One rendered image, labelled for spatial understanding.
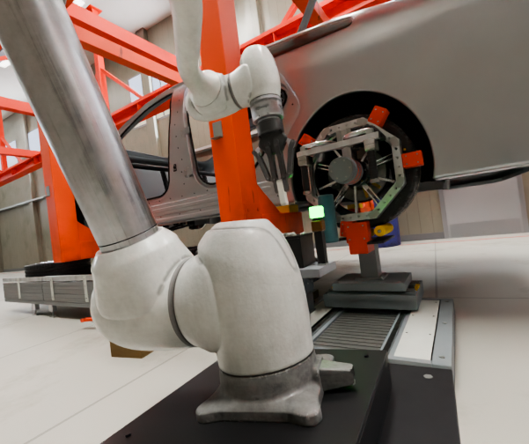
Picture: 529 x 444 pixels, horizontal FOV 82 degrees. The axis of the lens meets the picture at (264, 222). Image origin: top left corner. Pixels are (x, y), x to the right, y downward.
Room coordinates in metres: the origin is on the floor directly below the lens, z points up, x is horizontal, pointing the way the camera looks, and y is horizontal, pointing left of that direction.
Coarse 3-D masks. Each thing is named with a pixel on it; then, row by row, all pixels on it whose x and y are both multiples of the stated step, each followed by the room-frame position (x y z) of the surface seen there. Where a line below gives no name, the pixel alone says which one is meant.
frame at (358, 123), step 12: (360, 120) 1.61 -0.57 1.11; (324, 132) 1.72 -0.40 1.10; (384, 132) 1.56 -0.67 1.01; (396, 144) 1.53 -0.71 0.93; (312, 156) 1.77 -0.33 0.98; (396, 156) 1.53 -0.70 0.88; (396, 168) 1.54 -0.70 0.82; (312, 180) 1.82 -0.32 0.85; (396, 180) 1.54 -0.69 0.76; (312, 192) 1.80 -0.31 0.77; (396, 192) 1.54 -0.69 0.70; (384, 204) 1.58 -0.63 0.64; (336, 216) 1.72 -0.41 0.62; (348, 216) 1.68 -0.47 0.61; (360, 216) 1.65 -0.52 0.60; (372, 216) 1.61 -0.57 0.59
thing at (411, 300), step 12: (408, 288) 1.78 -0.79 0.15; (420, 288) 1.72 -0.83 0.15; (324, 300) 1.81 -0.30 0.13; (336, 300) 1.77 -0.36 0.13; (348, 300) 1.74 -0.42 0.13; (360, 300) 1.70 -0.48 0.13; (372, 300) 1.66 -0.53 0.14; (384, 300) 1.63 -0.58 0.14; (396, 300) 1.60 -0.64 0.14; (408, 300) 1.57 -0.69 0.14; (420, 300) 1.67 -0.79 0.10
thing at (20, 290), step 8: (8, 280) 3.42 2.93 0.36; (16, 280) 3.30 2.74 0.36; (24, 280) 3.19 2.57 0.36; (32, 280) 3.09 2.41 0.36; (40, 280) 2.98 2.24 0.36; (8, 288) 3.43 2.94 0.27; (16, 288) 3.31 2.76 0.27; (24, 288) 3.20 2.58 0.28; (32, 288) 3.10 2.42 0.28; (40, 288) 2.99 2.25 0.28; (8, 296) 3.44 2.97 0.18; (16, 296) 3.32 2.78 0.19; (24, 296) 3.21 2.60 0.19; (32, 296) 3.11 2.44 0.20; (40, 296) 3.00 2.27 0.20; (32, 304) 3.12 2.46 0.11
